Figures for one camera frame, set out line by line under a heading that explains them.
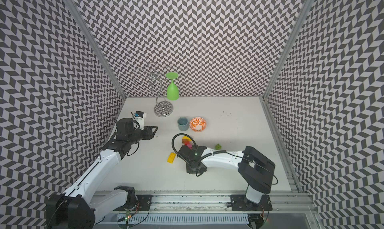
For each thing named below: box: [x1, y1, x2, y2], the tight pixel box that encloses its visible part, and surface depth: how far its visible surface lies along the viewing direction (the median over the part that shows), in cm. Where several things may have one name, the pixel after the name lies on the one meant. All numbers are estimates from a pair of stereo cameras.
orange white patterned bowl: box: [189, 117, 207, 133], surface depth 102 cm
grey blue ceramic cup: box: [177, 116, 189, 132], surface depth 101 cm
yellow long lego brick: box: [167, 152, 177, 164], surface depth 89 cm
